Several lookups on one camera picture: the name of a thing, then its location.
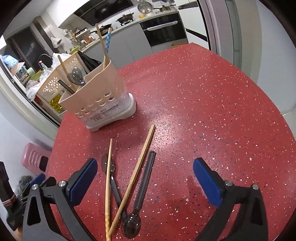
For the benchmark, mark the pink plastic stool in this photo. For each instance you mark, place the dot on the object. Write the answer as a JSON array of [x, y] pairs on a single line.
[[35, 159]]

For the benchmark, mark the black utensil in holder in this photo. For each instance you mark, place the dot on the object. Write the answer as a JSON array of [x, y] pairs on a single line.
[[66, 86]]

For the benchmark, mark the cream perforated storage rack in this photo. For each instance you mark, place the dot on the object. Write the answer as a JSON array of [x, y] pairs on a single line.
[[49, 86]]

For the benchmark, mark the black handled clear spoon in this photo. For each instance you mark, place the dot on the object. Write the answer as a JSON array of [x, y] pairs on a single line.
[[114, 189]]

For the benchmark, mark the long wooden chopstick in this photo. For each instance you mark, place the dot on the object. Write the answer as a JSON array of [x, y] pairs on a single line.
[[109, 230]]

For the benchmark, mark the wooden chopstick in holder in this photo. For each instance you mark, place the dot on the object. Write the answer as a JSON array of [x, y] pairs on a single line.
[[106, 57]]

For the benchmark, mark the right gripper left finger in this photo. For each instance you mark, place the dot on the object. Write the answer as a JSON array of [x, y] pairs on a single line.
[[39, 221]]

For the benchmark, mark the clear spoon in holder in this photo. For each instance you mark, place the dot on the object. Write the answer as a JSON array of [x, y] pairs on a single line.
[[76, 77]]

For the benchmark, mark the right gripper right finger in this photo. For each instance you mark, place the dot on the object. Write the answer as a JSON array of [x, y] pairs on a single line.
[[251, 219]]

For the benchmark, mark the black wok on stove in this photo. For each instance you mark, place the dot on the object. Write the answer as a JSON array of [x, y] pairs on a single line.
[[125, 18]]

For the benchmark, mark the thin wooden chopstick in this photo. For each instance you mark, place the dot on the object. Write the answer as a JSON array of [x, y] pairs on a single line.
[[107, 193]]

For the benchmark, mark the beige utensil holder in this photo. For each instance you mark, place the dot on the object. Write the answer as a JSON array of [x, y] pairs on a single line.
[[102, 100]]

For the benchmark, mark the blue patterned chopstick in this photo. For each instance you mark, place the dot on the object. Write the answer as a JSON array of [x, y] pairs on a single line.
[[108, 39]]

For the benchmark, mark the black built-in oven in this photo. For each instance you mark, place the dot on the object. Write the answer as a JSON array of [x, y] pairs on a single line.
[[164, 29]]

